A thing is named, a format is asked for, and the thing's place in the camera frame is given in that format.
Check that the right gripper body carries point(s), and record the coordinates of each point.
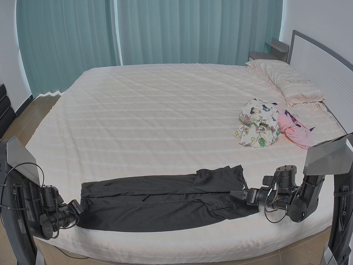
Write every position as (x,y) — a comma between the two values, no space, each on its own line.
(260,197)

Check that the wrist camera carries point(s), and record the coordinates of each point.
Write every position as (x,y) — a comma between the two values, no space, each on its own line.
(61,199)
(269,182)

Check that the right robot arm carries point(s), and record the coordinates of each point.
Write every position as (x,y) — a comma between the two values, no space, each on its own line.
(325,159)

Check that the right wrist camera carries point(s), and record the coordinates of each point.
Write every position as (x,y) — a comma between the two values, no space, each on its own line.
(269,182)

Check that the pale pink pillow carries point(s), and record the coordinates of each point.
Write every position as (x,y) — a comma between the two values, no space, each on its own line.
(292,81)

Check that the blue-green curtain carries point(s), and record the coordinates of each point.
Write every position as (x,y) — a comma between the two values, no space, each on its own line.
(198,23)
(69,37)

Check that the bed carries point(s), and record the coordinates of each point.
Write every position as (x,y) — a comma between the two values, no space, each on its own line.
(165,106)

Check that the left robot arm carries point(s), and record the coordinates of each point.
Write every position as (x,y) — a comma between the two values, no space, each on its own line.
(19,203)

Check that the pink garment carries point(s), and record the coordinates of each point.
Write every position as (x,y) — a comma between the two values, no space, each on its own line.
(297,137)

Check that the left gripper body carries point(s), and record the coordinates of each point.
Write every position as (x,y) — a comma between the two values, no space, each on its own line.
(70,212)

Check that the white printed pyjama garment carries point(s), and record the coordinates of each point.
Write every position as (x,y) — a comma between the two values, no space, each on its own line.
(259,131)

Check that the grey bedside table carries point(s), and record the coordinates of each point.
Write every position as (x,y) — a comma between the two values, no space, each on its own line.
(259,55)

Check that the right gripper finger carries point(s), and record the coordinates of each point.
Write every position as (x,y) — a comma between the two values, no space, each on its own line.
(240,195)

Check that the black T-shirt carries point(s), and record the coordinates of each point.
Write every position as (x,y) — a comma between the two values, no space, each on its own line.
(154,203)

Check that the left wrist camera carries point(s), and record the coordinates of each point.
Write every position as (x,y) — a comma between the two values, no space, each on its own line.
(61,199)

